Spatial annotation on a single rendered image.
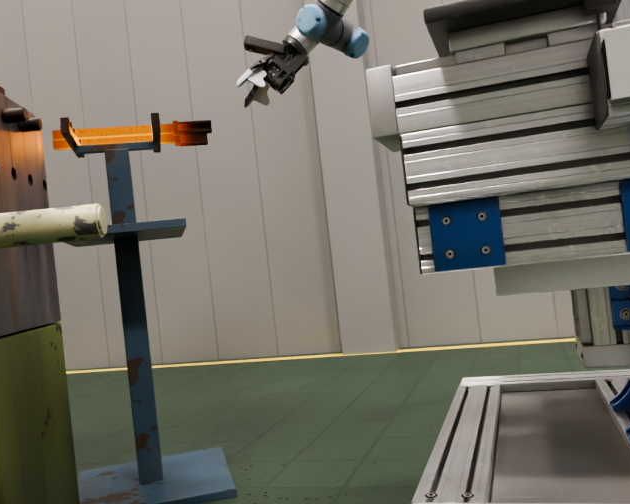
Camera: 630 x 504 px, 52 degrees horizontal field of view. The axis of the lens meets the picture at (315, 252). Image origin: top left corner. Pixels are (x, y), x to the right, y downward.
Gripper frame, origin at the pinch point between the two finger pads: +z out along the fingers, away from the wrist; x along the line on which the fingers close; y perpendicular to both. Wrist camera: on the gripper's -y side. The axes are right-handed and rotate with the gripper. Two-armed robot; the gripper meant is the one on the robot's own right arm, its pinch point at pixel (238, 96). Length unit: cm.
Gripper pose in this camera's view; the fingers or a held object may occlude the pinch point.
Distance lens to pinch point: 175.7
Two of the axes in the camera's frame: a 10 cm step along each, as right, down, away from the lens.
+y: 7.4, 6.6, -1.1
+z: -6.7, 7.4, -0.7
